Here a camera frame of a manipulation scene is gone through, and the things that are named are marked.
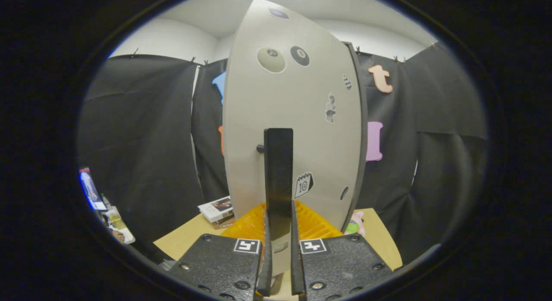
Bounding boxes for white book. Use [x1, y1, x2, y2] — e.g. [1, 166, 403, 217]
[198, 196, 234, 223]

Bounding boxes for blue display screen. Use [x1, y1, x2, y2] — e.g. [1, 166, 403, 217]
[79, 167, 106, 210]

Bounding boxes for black backdrop cloth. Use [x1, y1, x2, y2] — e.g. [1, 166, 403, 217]
[78, 42, 489, 265]

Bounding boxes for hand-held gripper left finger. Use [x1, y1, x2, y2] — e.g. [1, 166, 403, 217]
[166, 201, 273, 301]

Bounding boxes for brown book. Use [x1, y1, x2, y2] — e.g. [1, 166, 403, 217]
[211, 215, 236, 229]

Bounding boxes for grey shoe cabinet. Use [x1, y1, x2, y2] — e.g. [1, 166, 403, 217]
[344, 41, 369, 232]

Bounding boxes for pink and green plush toy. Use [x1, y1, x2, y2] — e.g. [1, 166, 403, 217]
[344, 211, 366, 237]

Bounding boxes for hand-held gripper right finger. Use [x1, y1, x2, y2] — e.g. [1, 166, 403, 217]
[290, 200, 395, 301]

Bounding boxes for pile of desk clutter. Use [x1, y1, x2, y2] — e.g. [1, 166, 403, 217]
[100, 193, 135, 245]

